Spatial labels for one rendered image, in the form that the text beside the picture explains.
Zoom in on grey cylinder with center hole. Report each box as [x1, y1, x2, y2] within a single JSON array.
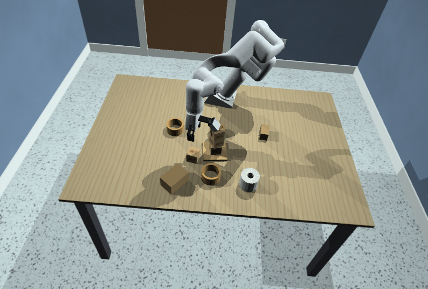
[[239, 168, 260, 192]]

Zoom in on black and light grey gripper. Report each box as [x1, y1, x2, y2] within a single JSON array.
[[185, 110, 202, 142]]

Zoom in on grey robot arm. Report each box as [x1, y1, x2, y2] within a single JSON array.
[[186, 20, 284, 114]]

